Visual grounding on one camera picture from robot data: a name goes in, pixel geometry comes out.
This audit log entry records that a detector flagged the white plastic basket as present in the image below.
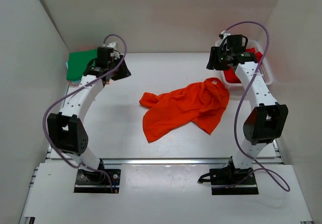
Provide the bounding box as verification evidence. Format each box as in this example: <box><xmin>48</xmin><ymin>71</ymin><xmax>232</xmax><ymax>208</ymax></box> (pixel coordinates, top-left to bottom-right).
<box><xmin>220</xmin><ymin>39</ymin><xmax>273</xmax><ymax>91</ymax></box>

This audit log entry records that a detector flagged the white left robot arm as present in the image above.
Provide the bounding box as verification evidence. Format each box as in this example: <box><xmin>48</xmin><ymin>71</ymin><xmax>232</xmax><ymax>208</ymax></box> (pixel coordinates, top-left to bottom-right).
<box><xmin>43</xmin><ymin>53</ymin><xmax>131</xmax><ymax>183</ymax></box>

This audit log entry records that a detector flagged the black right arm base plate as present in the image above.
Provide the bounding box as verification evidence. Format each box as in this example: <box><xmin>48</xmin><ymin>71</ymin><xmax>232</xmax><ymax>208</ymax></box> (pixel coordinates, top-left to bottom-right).
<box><xmin>197</xmin><ymin>167</ymin><xmax>259</xmax><ymax>195</ymax></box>

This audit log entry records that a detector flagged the orange t shirt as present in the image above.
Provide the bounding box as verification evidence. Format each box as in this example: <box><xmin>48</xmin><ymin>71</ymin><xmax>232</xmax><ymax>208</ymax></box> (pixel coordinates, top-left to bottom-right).
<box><xmin>139</xmin><ymin>78</ymin><xmax>229</xmax><ymax>143</ymax></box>

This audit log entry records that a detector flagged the aluminium rail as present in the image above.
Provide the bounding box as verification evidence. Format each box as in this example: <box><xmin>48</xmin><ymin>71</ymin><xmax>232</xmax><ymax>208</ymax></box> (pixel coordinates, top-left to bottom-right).
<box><xmin>45</xmin><ymin>143</ymin><xmax>284</xmax><ymax>166</ymax></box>

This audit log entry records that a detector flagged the red t shirt in basket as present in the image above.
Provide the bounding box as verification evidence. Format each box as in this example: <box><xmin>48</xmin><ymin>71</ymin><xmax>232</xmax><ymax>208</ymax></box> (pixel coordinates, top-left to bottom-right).
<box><xmin>223</xmin><ymin>46</ymin><xmax>264</xmax><ymax>84</ymax></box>

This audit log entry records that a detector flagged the pink folded t shirt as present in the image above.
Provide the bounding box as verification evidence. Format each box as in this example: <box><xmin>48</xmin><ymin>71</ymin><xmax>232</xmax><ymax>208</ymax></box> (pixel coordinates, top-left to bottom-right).
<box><xmin>68</xmin><ymin>80</ymin><xmax>111</xmax><ymax>86</ymax></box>

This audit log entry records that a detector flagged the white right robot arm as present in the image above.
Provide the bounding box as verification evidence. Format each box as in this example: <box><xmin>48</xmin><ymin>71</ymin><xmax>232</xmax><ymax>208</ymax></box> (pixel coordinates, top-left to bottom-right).
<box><xmin>207</xmin><ymin>44</ymin><xmax>288</xmax><ymax>184</ymax></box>

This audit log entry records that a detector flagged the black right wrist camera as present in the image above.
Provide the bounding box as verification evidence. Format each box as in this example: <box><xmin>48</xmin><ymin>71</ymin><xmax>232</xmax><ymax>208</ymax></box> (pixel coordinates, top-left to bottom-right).
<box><xmin>226</xmin><ymin>34</ymin><xmax>248</xmax><ymax>53</ymax></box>

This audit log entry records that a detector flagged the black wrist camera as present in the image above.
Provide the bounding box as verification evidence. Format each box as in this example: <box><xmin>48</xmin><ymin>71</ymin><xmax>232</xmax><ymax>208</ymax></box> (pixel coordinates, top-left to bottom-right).
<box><xmin>95</xmin><ymin>46</ymin><xmax>114</xmax><ymax>68</ymax></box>
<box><xmin>226</xmin><ymin>34</ymin><xmax>248</xmax><ymax>53</ymax></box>

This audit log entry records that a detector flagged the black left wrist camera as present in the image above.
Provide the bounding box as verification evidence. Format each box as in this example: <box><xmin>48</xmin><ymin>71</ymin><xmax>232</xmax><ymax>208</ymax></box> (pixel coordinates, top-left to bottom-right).
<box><xmin>95</xmin><ymin>46</ymin><xmax>114</xmax><ymax>68</ymax></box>

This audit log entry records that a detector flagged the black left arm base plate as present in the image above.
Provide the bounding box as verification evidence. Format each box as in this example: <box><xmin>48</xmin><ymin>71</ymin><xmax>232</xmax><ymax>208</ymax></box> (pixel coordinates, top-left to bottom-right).
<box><xmin>74</xmin><ymin>169</ymin><xmax>121</xmax><ymax>194</ymax></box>

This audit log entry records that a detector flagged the green folded t shirt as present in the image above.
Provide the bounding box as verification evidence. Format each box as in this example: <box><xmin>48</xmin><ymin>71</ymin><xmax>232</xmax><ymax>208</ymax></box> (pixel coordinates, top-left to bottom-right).
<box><xmin>66</xmin><ymin>49</ymin><xmax>97</xmax><ymax>82</ymax></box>

